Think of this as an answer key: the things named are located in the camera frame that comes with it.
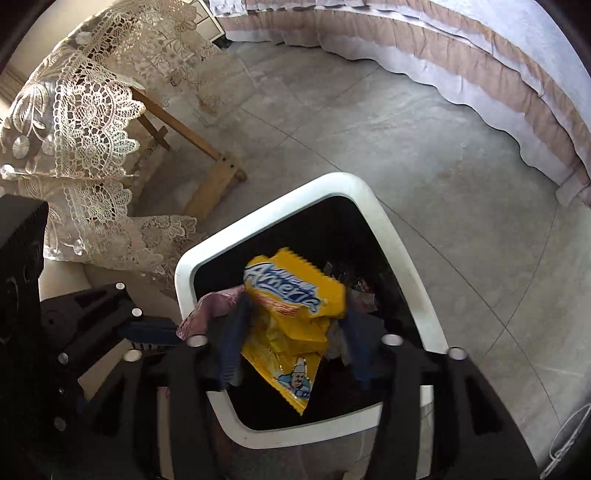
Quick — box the pink snack packet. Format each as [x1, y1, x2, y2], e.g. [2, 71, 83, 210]
[178, 285, 245, 342]

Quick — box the bed with lilac bedspread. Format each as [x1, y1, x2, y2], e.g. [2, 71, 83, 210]
[205, 0, 591, 206]

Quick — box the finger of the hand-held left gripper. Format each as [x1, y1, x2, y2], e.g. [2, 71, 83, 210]
[46, 351, 112, 444]
[41, 282, 182, 357]

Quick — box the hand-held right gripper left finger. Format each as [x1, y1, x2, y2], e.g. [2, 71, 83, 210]
[90, 293, 252, 480]

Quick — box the white trash bin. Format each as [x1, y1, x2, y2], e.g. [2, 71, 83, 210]
[174, 172, 450, 450]

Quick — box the yellow snack packet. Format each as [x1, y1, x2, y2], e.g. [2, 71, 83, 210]
[240, 247, 348, 416]

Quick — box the white cable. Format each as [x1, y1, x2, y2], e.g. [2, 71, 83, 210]
[540, 406, 591, 480]

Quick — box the beige seat cushion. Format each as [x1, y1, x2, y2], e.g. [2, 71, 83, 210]
[39, 263, 182, 324]

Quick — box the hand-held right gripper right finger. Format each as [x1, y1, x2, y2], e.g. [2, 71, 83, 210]
[342, 307, 541, 480]

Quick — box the wooden table frame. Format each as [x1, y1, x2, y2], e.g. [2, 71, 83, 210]
[124, 88, 247, 217]

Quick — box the cream lace tablecloth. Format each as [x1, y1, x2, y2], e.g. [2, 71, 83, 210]
[0, 0, 227, 278]

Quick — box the white bedside cabinet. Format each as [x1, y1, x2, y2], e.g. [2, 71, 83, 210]
[187, 0, 229, 49]

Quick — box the crumpled dark wrapper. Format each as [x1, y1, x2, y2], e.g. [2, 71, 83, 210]
[323, 261, 380, 319]

